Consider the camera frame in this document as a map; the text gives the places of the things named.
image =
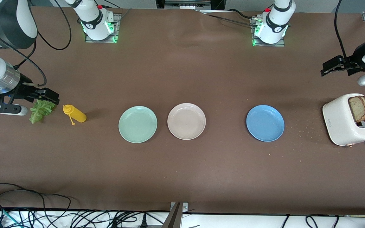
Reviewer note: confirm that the black power plug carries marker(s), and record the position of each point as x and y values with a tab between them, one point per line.
144	221

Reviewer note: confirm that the brown table cover sheet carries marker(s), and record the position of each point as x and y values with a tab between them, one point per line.
201	177

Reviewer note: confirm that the mint green plate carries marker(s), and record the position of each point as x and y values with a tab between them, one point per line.
138	124

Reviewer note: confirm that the grey metal bracket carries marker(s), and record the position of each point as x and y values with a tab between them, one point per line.
185	207

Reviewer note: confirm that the black equipment box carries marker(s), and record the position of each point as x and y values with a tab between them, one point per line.
188	3

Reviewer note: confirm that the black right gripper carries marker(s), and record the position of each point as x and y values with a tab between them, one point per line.
22	89

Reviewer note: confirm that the white toaster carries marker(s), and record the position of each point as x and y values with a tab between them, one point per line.
339	122

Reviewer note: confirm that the green lettuce leaf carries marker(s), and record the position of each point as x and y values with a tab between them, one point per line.
40	110

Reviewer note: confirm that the blue plate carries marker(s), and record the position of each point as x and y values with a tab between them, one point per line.
265	123

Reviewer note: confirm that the beige plate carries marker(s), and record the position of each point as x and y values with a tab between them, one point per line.
186	121

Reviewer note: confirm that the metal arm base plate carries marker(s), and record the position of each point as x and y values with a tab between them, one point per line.
118	22
269	45

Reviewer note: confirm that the dark metal bar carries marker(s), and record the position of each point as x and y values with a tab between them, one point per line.
173	218

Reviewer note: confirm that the yellow mustard squeeze bottle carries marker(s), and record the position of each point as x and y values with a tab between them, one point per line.
78	115

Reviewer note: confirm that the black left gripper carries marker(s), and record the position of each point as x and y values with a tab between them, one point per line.
355	58

